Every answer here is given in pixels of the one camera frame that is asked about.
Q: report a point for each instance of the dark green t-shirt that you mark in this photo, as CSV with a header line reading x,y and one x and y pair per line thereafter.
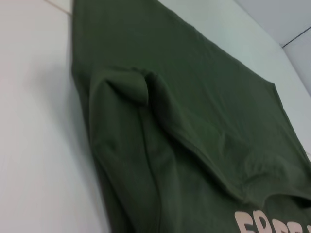
x,y
182,121

